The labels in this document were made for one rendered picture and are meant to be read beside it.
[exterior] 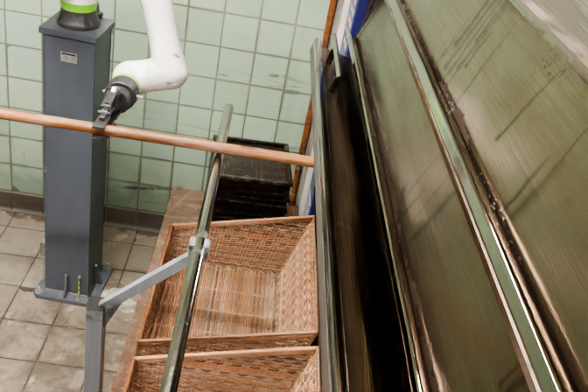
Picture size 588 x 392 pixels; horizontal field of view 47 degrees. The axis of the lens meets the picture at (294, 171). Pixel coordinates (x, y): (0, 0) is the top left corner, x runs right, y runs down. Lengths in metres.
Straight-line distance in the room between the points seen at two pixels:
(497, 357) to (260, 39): 2.33
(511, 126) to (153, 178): 2.67
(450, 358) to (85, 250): 2.22
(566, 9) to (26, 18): 2.64
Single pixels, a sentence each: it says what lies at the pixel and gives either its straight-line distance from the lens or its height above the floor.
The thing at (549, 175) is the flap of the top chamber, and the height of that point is 1.79.
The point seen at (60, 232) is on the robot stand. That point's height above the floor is 0.34.
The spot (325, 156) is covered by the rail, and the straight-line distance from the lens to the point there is 1.37.
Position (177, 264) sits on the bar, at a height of 1.11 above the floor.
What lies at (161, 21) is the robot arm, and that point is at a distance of 2.11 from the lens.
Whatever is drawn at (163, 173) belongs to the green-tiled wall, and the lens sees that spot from 3.33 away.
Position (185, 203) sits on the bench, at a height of 0.58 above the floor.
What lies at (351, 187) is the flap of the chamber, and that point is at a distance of 1.35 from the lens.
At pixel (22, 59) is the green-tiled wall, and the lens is 3.25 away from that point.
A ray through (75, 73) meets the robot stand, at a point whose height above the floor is 1.05.
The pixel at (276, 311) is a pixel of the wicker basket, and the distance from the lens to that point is 2.25.
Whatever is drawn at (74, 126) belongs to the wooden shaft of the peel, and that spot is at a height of 1.19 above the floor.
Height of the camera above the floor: 2.09
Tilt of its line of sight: 30 degrees down
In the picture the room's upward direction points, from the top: 12 degrees clockwise
